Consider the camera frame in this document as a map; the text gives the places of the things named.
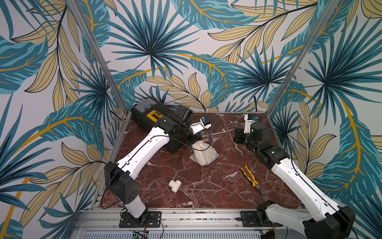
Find cream cloth soil bag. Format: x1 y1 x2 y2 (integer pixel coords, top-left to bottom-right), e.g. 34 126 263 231
190 140 219 166

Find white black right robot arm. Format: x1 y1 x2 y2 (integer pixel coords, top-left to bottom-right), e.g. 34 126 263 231
233 120 356 239

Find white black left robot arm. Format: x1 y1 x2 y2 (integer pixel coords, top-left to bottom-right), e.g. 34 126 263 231
104 101 211 223

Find yellow black pliers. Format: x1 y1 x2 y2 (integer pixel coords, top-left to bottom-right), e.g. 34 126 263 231
240 165 263 194

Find white plastic pipe tee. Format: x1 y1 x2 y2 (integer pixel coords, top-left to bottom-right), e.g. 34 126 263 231
168 180 182 193

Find black and yellow toolbox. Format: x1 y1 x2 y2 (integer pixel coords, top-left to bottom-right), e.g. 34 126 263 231
131 98 193 153

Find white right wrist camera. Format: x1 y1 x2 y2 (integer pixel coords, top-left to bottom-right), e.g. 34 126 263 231
244 114 258 134

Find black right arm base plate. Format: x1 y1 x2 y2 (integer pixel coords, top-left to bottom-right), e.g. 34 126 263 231
236 211 283 228

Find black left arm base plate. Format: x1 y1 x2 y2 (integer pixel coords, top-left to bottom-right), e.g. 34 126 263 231
119 211 162 228

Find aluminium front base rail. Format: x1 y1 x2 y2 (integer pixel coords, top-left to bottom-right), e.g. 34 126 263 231
71 208 305 239

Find left aluminium corner post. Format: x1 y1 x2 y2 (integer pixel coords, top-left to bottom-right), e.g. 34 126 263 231
67 0 128 116

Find aluminium corner post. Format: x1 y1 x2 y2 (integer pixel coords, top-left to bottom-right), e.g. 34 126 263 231
266 0 340 116
67 0 128 116

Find right aluminium corner post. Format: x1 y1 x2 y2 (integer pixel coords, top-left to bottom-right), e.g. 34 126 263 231
266 0 340 116

